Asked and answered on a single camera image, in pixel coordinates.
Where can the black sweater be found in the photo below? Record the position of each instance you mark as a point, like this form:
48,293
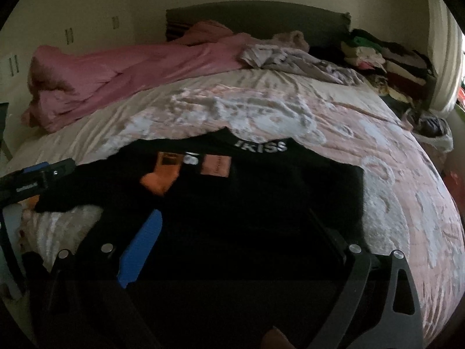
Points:
254,196

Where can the striped pillow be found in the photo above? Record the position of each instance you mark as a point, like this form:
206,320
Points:
178,29

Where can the white wardrobe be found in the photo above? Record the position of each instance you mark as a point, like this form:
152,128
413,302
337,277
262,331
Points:
72,11

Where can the floral pink bedspread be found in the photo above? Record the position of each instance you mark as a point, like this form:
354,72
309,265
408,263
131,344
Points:
381,174

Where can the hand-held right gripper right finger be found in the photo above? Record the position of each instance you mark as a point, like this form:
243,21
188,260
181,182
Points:
328,232

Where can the plastic bag of clothes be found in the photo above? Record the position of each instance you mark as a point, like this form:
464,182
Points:
434,127

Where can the white curtain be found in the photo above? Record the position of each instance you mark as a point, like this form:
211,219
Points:
445,43

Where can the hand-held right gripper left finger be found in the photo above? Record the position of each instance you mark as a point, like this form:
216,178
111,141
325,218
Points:
142,249

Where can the fluffy pink garment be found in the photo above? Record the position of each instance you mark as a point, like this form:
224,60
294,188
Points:
290,39

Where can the stack of folded clothes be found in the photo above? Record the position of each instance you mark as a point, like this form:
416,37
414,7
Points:
392,61

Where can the pink blanket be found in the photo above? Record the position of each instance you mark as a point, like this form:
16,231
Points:
120,69

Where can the crumpled lavender cloth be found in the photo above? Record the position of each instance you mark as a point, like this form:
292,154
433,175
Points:
290,60

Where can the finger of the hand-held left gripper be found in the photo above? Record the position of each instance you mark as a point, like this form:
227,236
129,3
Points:
40,181

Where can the dark headboard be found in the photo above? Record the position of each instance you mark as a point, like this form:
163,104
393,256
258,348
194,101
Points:
261,18

